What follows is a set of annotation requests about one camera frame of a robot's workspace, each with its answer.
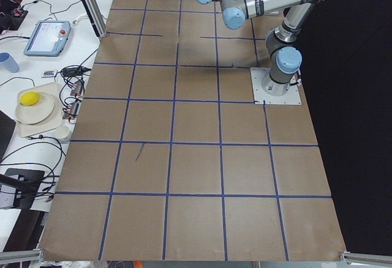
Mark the beige plate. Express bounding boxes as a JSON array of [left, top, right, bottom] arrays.
[[15, 92, 55, 124]]

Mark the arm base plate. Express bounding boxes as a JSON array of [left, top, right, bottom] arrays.
[[250, 67, 302, 105]]

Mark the near blue teach pendant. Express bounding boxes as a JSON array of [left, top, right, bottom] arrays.
[[24, 20, 71, 57]]

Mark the aluminium frame post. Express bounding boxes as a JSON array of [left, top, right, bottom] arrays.
[[81, 0, 107, 39]]

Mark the light blue plastic cup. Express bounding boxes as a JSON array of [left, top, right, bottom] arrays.
[[0, 52, 20, 73]]

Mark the yellow lemon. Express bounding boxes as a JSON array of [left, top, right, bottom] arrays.
[[20, 92, 40, 106]]

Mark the white paper cup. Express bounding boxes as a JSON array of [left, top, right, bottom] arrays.
[[55, 125, 72, 143]]

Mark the black laptop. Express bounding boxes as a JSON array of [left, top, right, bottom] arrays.
[[0, 111, 16, 158]]

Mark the brown paper table mat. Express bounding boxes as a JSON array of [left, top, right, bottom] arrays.
[[40, 0, 345, 261]]

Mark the beige tray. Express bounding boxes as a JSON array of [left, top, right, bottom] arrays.
[[15, 82, 62, 138]]

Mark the black stand base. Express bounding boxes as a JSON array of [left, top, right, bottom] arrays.
[[1, 168, 45, 209]]

